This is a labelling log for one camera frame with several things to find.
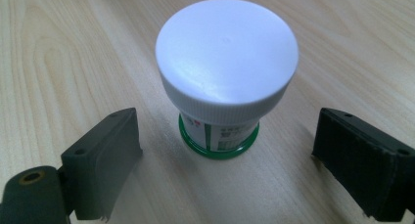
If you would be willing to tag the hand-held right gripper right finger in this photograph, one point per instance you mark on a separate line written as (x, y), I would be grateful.
(368, 171)

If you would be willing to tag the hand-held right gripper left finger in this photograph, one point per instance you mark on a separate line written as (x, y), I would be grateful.
(98, 171)

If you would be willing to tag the white-lidded green jar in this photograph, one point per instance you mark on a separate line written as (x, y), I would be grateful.
(225, 64)

